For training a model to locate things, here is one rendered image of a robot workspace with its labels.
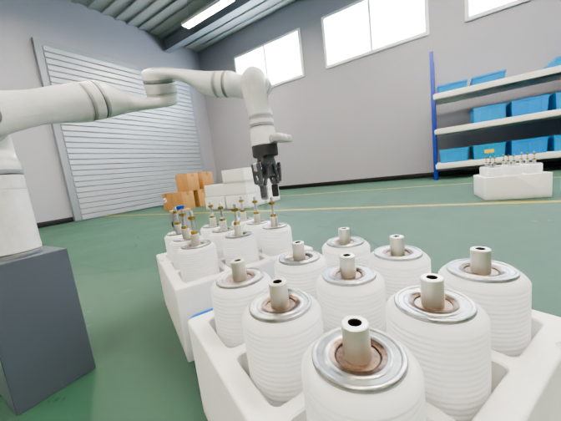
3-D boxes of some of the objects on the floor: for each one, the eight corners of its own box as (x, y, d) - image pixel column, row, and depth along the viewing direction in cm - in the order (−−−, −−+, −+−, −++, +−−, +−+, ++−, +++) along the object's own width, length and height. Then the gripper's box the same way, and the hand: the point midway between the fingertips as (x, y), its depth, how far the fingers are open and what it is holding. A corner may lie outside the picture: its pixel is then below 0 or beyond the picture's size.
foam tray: (552, 196, 190) (553, 172, 187) (485, 200, 207) (485, 177, 204) (528, 190, 225) (529, 169, 222) (473, 194, 242) (473, 174, 239)
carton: (195, 207, 453) (193, 190, 449) (184, 210, 434) (181, 192, 430) (184, 208, 470) (182, 191, 466) (173, 210, 450) (170, 193, 446)
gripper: (265, 145, 84) (271, 195, 86) (238, 144, 71) (246, 202, 73) (286, 142, 81) (292, 194, 83) (262, 139, 67) (270, 200, 70)
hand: (270, 193), depth 78 cm, fingers open, 6 cm apart
